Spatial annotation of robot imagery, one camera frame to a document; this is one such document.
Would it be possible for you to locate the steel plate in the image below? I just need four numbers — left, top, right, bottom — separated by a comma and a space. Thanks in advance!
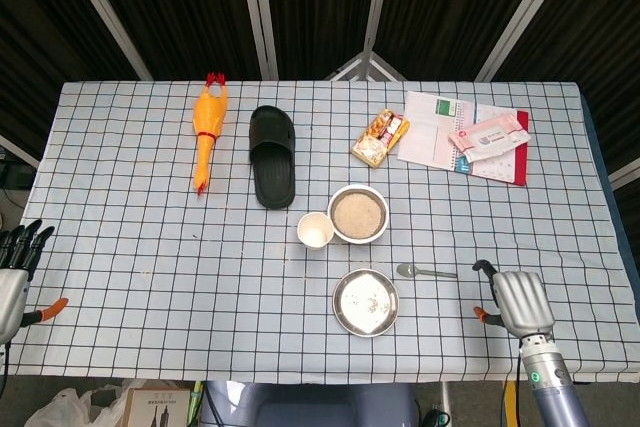
332, 268, 400, 337

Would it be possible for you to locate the black device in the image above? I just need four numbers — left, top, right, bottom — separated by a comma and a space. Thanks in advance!
0, 146, 39, 193

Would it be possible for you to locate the white plastic bag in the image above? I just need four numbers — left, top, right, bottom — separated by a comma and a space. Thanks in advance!
24, 381, 146, 427

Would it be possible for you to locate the heap of raw rice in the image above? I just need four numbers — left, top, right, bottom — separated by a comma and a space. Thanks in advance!
333, 192, 381, 237

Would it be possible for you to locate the metal spoon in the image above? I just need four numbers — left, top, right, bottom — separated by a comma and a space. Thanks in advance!
396, 262, 458, 279

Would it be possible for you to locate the white paper cup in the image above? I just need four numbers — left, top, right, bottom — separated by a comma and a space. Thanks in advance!
296, 212, 335, 251

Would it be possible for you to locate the brown cardboard box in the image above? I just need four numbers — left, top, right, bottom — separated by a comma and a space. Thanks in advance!
121, 387, 194, 427

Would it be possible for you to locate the dark folding screen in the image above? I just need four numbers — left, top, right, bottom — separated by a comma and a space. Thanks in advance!
0, 0, 640, 188

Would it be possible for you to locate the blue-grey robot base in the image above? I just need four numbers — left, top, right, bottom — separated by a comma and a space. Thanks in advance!
199, 380, 419, 427

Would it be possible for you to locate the black slipper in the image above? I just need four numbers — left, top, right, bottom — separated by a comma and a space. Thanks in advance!
248, 105, 297, 209

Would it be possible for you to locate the yellow-green cable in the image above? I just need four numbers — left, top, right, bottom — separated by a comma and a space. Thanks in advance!
187, 380, 205, 427

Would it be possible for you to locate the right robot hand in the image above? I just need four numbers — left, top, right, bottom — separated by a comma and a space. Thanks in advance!
472, 259, 557, 339

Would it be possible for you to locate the steel bowl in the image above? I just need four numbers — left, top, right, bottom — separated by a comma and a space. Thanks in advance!
326, 183, 390, 244

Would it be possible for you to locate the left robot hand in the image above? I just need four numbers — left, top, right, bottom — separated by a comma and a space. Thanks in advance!
0, 219, 69, 346

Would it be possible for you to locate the pink wet wipes pack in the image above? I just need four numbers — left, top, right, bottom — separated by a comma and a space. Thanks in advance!
447, 114, 532, 164

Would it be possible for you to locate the yellow snack box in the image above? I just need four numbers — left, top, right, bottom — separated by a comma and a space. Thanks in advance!
351, 108, 411, 167

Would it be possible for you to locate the checkered tablecloth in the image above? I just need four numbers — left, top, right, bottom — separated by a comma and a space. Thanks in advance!
0, 79, 640, 384

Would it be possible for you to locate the yellow rubber chicken toy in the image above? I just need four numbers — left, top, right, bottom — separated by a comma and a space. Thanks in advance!
192, 72, 230, 197

